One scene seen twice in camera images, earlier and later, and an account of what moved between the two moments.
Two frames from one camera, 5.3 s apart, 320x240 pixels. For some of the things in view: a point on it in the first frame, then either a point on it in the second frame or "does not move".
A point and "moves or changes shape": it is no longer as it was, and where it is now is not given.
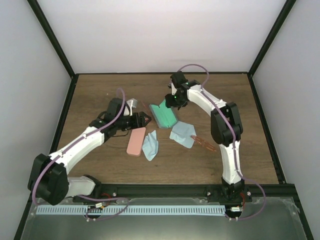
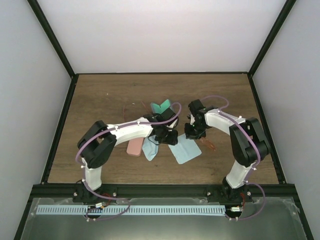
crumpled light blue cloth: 150,145 does not move
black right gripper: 170,102 -> 190,135
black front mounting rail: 253,193 does not move
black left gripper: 137,122 -> 171,140
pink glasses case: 136,141 does not move
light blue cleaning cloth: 181,132 moves or changes shape
